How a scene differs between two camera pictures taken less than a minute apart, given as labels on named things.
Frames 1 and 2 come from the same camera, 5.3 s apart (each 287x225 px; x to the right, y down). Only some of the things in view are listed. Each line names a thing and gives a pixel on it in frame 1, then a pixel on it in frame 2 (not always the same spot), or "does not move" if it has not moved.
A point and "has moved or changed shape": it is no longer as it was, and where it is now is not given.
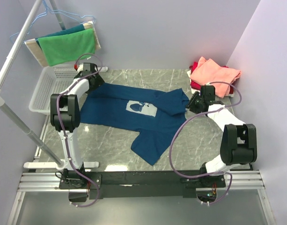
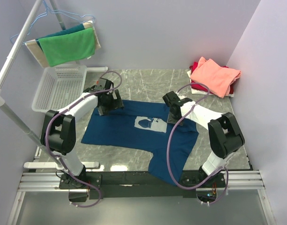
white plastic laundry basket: [52, 80] does not move
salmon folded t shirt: [207, 71] does not move
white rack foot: [103, 69] does not move
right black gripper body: [194, 103] -> [171, 119]
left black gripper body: [98, 81] -> [110, 103]
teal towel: [77, 28] does not move
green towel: [62, 48] does not move
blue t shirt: [157, 116] has moved or changed shape
